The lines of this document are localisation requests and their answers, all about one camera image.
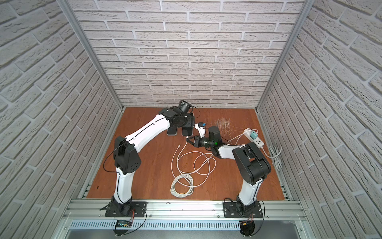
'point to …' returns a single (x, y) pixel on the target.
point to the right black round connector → (247, 227)
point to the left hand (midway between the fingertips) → (189, 118)
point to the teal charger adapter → (253, 135)
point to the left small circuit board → (123, 223)
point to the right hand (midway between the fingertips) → (183, 142)
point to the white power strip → (258, 141)
